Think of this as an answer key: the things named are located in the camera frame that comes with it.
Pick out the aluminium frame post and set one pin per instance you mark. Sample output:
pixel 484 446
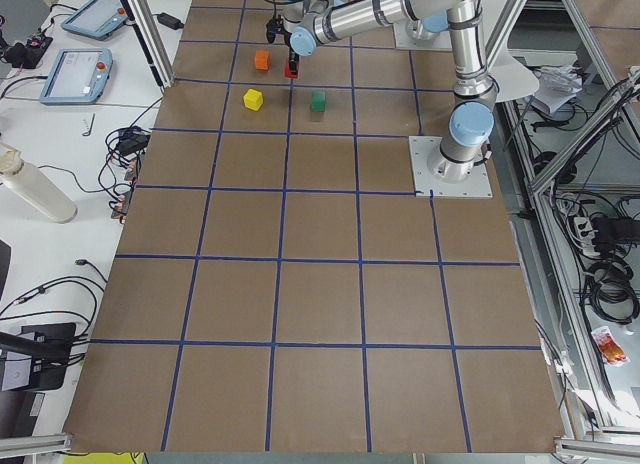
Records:
pixel 146 31

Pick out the black power adapter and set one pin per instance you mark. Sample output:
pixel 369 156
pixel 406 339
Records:
pixel 169 21

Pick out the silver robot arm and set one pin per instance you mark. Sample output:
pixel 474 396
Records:
pixel 425 26
pixel 471 121

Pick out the red snack packet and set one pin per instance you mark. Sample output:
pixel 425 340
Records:
pixel 610 350

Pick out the teach pendant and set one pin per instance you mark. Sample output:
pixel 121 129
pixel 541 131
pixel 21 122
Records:
pixel 96 19
pixel 77 77

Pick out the green wooden block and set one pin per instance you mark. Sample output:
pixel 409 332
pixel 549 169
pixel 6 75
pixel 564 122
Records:
pixel 318 101

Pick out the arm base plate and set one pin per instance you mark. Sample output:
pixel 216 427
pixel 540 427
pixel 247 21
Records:
pixel 434 177
pixel 410 35

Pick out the crumpled white paper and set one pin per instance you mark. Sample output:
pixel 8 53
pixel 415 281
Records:
pixel 557 86

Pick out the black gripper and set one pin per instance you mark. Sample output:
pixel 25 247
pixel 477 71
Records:
pixel 291 53

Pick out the upper teach pendant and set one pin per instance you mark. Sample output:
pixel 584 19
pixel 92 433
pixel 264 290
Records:
pixel 96 19

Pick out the red wooden block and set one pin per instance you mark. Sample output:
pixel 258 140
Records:
pixel 291 69

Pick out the white power strip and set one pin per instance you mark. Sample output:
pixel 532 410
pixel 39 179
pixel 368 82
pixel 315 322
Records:
pixel 583 235

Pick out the orange wooden block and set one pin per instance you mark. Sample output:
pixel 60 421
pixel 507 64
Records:
pixel 262 60

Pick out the white cylinder bottle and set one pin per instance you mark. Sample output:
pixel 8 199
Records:
pixel 30 184

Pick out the lower teach pendant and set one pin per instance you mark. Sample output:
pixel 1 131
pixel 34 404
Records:
pixel 77 77

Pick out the allen key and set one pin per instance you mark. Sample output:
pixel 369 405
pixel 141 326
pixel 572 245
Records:
pixel 88 124

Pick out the yellow wooden block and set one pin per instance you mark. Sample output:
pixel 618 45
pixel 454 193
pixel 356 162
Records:
pixel 253 99

